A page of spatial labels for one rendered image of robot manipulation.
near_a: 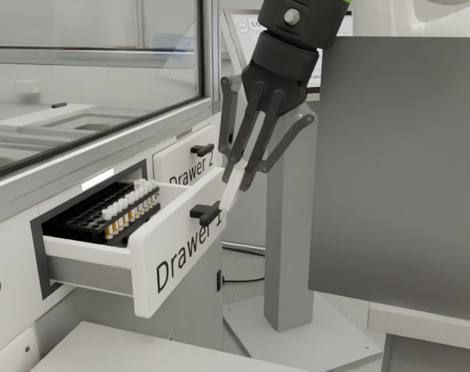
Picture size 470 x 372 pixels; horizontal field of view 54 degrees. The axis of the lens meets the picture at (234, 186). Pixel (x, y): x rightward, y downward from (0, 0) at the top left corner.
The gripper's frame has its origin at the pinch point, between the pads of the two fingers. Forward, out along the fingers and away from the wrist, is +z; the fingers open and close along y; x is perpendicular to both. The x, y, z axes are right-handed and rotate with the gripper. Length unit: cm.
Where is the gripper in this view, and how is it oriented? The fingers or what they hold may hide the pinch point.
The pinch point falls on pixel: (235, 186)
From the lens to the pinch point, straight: 62.1
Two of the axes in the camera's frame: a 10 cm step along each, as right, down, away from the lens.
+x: 3.2, -3.2, 8.9
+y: 8.9, 4.3, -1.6
